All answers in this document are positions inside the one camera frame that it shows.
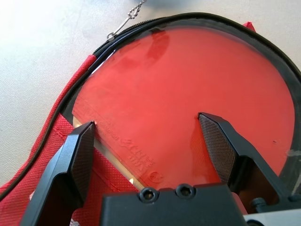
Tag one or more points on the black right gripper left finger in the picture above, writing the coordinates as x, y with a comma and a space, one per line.
65, 169

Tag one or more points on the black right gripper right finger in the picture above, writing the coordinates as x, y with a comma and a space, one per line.
225, 146

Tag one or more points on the red black paddle case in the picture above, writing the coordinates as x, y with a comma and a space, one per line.
58, 131

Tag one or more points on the red ping-pong paddle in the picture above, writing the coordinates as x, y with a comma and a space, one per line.
176, 82

